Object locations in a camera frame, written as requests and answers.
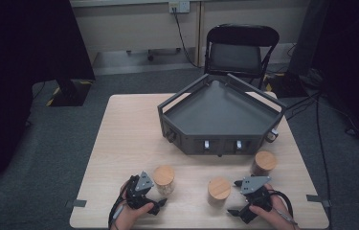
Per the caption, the black power cable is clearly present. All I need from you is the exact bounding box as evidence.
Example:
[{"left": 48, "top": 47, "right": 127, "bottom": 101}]
[{"left": 170, "top": 7, "right": 205, "bottom": 69}]

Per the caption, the white wall socket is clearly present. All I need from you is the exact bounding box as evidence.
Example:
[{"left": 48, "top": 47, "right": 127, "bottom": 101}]
[{"left": 168, "top": 1, "right": 191, "bottom": 14}]

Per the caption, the glass jar with dark contents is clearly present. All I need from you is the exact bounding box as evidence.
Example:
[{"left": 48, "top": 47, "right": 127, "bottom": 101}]
[{"left": 251, "top": 150, "right": 278, "bottom": 177}]

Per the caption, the black curtain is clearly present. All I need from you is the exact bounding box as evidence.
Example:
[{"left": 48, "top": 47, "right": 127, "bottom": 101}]
[
  {"left": 286, "top": 0, "right": 359, "bottom": 148},
  {"left": 0, "top": 0, "right": 96, "bottom": 196}
]

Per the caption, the person's right hand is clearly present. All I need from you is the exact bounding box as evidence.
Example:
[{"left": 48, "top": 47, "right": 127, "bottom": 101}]
[{"left": 249, "top": 184, "right": 300, "bottom": 230}]

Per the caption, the right hand-held gripper cable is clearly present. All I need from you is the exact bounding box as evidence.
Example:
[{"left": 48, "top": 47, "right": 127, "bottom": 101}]
[{"left": 267, "top": 190, "right": 298, "bottom": 224}]

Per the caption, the hand-held gripper cable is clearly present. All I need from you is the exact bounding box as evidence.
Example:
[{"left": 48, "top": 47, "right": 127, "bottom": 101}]
[
  {"left": 107, "top": 188, "right": 127, "bottom": 229},
  {"left": 267, "top": 190, "right": 298, "bottom": 224}
]

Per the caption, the black folding chair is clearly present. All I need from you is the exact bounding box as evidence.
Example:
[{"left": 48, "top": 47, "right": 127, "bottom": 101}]
[{"left": 203, "top": 23, "right": 280, "bottom": 90}]

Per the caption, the black floor cable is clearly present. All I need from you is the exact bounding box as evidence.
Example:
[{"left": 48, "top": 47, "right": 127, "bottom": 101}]
[{"left": 283, "top": 90, "right": 359, "bottom": 221}]

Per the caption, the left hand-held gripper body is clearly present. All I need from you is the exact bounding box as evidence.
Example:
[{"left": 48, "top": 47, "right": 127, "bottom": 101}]
[{"left": 125, "top": 171, "right": 161, "bottom": 216}]

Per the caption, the grey metal corner rack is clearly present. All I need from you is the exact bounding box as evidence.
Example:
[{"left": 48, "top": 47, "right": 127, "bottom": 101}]
[{"left": 157, "top": 73, "right": 287, "bottom": 158}]

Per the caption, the glass jar with brown contents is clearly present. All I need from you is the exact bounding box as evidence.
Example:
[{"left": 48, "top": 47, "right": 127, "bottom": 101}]
[{"left": 207, "top": 176, "right": 233, "bottom": 207}]

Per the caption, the wheeled cart base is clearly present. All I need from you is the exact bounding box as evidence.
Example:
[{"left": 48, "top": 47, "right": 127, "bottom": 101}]
[{"left": 125, "top": 47, "right": 182, "bottom": 62}]

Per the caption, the left hand-held gripper cable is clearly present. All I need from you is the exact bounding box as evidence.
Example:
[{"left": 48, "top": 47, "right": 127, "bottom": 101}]
[{"left": 107, "top": 188, "right": 127, "bottom": 229}]

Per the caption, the grey tape strip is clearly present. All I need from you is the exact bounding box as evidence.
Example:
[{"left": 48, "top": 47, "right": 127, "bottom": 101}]
[
  {"left": 305, "top": 194, "right": 332, "bottom": 209},
  {"left": 65, "top": 198, "right": 88, "bottom": 209}
]

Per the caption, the black stand base striped tape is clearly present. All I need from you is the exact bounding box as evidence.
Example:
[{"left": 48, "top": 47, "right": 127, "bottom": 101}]
[
  {"left": 262, "top": 72, "right": 309, "bottom": 99},
  {"left": 46, "top": 78, "right": 94, "bottom": 107}
]

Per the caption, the person's left hand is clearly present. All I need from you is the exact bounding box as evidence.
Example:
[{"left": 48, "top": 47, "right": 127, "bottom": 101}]
[{"left": 111, "top": 182, "right": 156, "bottom": 229}]

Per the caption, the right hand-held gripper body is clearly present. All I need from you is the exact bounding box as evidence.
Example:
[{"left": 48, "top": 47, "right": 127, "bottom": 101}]
[{"left": 238, "top": 175, "right": 274, "bottom": 224}]

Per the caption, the glass jar with pale balls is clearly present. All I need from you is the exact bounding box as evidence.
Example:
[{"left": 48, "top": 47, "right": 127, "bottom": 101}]
[{"left": 152, "top": 164, "right": 176, "bottom": 196}]

